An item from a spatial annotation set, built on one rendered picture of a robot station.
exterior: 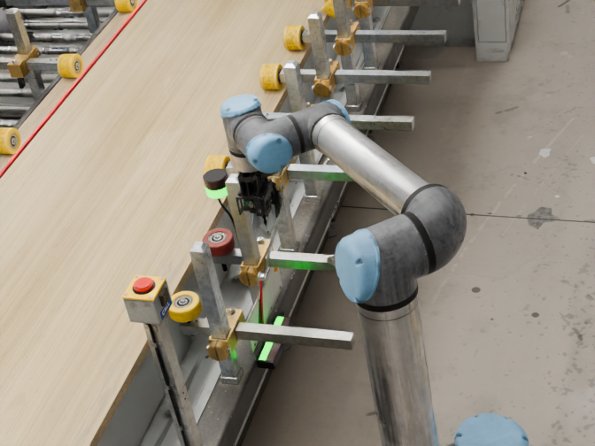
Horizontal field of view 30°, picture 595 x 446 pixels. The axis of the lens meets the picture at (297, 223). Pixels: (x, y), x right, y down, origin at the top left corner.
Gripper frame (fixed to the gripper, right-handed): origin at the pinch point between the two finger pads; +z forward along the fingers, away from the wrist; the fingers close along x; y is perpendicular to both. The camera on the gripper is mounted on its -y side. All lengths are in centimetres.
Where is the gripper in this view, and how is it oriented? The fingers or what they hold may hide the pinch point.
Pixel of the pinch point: (268, 226)
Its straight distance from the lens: 269.5
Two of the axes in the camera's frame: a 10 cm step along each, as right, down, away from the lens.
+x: 9.5, 0.6, -3.1
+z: 1.5, 7.9, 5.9
